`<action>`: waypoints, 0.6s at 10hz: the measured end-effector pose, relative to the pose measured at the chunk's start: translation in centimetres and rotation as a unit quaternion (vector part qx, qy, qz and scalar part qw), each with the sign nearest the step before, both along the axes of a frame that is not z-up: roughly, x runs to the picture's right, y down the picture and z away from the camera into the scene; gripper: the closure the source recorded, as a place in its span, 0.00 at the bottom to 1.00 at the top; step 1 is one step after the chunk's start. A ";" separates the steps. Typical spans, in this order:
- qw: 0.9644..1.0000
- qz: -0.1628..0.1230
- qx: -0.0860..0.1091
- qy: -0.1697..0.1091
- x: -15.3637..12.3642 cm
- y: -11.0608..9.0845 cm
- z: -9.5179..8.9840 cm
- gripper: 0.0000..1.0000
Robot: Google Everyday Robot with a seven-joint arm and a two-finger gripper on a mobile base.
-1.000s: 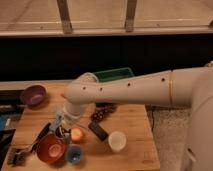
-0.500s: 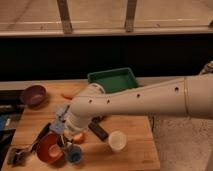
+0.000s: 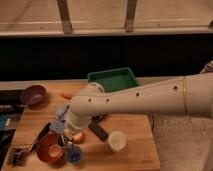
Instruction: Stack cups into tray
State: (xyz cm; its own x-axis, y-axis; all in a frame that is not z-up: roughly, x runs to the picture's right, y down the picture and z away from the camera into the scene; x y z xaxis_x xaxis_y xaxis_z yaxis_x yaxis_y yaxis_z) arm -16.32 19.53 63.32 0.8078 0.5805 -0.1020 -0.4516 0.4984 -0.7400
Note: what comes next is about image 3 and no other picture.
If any small metal cup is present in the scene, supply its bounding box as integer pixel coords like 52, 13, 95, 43
63, 141, 73, 149

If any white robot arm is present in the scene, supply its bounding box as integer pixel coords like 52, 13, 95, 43
64, 73, 213, 139

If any green plastic tray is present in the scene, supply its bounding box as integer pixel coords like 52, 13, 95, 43
87, 67, 138, 92

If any red yellow apple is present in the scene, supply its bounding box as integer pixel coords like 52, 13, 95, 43
73, 132, 85, 144

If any blue cup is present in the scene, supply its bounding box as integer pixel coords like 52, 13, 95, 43
65, 145, 82, 164

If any red orange bowl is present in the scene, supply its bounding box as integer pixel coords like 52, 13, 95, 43
36, 133, 64, 164

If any black remote control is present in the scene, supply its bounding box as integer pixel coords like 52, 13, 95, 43
88, 122, 108, 141

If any dark grape bunch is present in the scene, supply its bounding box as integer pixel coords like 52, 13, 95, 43
92, 115, 104, 122

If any orange carrot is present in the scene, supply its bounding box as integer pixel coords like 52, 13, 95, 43
61, 93, 72, 100

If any wooden cutting board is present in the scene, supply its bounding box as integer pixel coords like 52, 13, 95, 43
1, 82, 160, 171

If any white cup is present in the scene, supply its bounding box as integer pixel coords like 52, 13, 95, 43
108, 131, 127, 152

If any purple bowl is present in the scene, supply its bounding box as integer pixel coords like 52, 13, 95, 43
20, 85, 47, 106

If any black dish brush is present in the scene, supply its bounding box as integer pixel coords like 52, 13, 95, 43
7, 147, 31, 166

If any black handled utensil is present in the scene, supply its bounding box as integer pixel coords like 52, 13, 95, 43
30, 122, 51, 152

